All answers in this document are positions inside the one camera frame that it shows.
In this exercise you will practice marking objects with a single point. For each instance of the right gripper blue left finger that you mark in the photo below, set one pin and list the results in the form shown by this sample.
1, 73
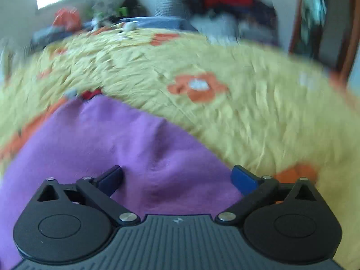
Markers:
109, 181

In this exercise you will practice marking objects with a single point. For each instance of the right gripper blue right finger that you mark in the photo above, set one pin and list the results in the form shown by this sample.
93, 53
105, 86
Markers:
244, 181

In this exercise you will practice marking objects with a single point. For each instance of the purple sweater red collar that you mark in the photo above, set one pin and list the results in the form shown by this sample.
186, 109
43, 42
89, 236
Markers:
167, 170

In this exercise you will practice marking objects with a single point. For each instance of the dark patterned clothes heap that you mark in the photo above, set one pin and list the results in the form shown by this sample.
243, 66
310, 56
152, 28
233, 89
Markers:
48, 35

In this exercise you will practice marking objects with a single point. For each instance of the pile of clothes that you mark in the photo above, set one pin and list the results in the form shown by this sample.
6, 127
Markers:
252, 20

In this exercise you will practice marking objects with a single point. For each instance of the yellow floral bedspread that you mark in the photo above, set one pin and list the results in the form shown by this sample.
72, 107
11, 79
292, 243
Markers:
250, 104

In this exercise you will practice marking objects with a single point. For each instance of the orange plastic bag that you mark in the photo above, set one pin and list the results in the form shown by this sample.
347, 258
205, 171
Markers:
68, 18

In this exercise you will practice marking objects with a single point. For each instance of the blue striped blanket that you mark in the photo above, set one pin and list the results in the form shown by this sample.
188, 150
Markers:
161, 22

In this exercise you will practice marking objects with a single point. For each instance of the black backpack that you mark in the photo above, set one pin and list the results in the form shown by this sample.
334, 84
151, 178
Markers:
132, 8

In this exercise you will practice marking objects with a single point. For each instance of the checkered houndstooth bag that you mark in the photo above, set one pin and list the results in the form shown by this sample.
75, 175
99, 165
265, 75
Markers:
177, 8

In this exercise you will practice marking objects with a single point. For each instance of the wooden door frame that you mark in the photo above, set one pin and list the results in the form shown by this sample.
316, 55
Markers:
327, 32

